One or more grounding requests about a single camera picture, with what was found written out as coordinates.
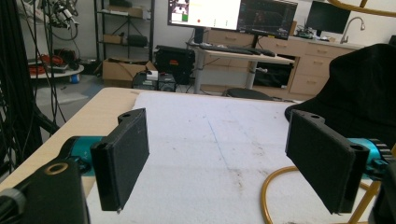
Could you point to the black equipment case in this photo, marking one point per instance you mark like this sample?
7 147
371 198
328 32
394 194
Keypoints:
174 63

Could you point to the gold metal hanger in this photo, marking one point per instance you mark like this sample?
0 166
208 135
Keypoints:
358 10

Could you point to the silver faucet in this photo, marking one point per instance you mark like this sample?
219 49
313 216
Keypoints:
345 32

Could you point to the black chair seat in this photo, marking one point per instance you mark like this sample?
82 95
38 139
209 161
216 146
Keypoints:
249 93

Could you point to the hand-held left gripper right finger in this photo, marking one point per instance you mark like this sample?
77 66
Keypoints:
320 155

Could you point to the round white table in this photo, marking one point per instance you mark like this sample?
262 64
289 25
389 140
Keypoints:
62 73

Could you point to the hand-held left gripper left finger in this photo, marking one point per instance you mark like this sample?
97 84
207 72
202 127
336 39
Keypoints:
121 161

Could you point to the white foam mat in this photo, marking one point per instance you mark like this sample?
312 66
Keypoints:
202 174

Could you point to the wooden cabinet counter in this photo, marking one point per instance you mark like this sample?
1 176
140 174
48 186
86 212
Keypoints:
314 67

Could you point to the dark wide computer monitor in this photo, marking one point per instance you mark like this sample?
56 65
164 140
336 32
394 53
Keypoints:
267 18

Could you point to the black keyboard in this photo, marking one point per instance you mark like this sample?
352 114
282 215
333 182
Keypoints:
232 49

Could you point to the white standing desk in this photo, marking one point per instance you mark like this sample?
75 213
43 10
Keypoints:
243 56

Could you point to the open cardboard box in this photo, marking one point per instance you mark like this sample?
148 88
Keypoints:
116 73

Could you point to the camera rig on stand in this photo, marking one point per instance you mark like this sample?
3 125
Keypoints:
62 15

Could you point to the black cloth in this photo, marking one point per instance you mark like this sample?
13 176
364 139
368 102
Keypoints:
361 93

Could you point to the bright computer monitor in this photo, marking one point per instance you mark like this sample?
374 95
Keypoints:
208 12

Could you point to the small black computer monitor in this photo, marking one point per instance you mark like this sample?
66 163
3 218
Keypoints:
328 17

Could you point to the black electronic device stack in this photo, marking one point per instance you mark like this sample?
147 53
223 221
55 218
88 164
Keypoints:
165 83

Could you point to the black metal shelf rack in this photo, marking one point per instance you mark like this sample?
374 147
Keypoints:
151 31

